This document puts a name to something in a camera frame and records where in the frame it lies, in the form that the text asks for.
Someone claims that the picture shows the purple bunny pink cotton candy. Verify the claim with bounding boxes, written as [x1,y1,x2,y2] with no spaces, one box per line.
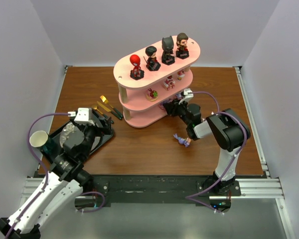
[158,99,172,111]

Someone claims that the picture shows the purple bunny pink donut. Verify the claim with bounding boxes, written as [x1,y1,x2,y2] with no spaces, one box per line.
[175,92,183,99]

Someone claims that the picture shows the pink bear strawberry tart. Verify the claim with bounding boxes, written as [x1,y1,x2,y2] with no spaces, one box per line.
[146,88,158,102]

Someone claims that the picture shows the pink bear cake square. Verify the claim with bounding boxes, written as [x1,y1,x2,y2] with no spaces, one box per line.
[163,75,175,90]

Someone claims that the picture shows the ice cream cone bear toy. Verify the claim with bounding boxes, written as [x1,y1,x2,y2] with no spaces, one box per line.
[177,70,185,81]

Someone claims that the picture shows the purple bunny with cake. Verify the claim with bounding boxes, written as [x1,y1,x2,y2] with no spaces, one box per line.
[173,133,191,147]

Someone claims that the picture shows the black haired red figure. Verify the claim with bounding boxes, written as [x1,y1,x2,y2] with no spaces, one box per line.
[145,46,161,71]

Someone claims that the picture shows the red spider hero figure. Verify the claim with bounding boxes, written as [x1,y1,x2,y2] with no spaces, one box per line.
[130,54,144,80]

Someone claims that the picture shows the brown haired hero figure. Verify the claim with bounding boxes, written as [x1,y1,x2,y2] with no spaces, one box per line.
[176,32,189,59]

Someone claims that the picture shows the dark bat hero figure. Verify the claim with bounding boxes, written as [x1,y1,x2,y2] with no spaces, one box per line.
[161,36,175,65]

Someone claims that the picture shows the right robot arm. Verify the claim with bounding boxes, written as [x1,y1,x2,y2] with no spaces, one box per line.
[163,99,251,197]

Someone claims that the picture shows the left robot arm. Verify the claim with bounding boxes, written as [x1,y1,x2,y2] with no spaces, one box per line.
[0,108,114,239]

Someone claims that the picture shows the pink three-tier shelf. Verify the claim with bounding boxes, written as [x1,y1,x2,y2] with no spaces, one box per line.
[113,38,200,128]

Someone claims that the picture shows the black rectangular tray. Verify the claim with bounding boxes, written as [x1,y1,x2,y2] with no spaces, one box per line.
[40,108,114,163]

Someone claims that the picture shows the round deer pattern plate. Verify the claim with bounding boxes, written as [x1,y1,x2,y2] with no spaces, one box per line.
[59,121,78,148]

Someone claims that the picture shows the dark green glass cup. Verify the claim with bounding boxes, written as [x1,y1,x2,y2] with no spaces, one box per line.
[40,136,57,156]

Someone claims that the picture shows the white paper cup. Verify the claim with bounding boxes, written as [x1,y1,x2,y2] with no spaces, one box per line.
[29,130,48,148]

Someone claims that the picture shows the gold knife green handle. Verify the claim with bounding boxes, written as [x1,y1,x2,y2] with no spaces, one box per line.
[97,101,115,115]

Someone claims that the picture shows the gold spoon green handle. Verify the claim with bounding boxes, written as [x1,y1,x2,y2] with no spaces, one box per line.
[91,105,103,115]

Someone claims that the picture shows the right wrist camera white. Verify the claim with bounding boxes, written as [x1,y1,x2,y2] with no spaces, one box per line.
[178,88,194,105]

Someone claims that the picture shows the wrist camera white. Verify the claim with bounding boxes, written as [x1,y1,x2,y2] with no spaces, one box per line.
[178,88,194,105]
[68,108,95,125]

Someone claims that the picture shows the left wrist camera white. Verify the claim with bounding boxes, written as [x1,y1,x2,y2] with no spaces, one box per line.
[68,108,95,125]

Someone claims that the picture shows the gold fork green handle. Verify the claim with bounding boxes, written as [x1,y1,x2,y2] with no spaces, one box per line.
[100,95,124,120]

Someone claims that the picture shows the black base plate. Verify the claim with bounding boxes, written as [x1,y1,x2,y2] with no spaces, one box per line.
[89,174,240,209]

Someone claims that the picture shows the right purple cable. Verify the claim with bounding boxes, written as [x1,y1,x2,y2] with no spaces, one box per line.
[185,91,251,209]

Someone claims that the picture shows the aluminium frame rail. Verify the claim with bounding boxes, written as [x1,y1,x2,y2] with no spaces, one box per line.
[234,67,296,239]

